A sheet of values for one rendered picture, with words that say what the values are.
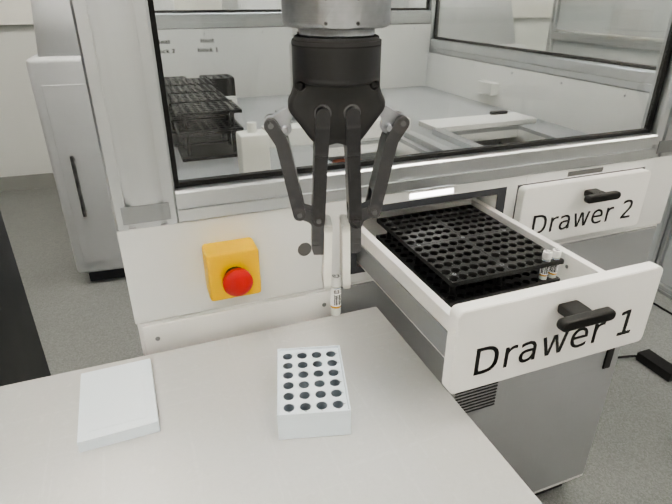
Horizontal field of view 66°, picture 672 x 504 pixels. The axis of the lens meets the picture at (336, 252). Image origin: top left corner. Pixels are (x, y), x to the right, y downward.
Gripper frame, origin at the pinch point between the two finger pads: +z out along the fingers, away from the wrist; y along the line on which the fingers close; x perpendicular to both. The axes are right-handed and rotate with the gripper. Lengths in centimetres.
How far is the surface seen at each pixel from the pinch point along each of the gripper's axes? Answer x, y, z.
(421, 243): 19.9, 14.3, 9.1
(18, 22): 317, -164, -6
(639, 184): 40, 61, 9
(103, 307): 154, -87, 100
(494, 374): -1.1, 18.2, 16.0
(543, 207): 35, 40, 10
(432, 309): 5.4, 12.2, 11.0
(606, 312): -1.6, 29.5, 7.9
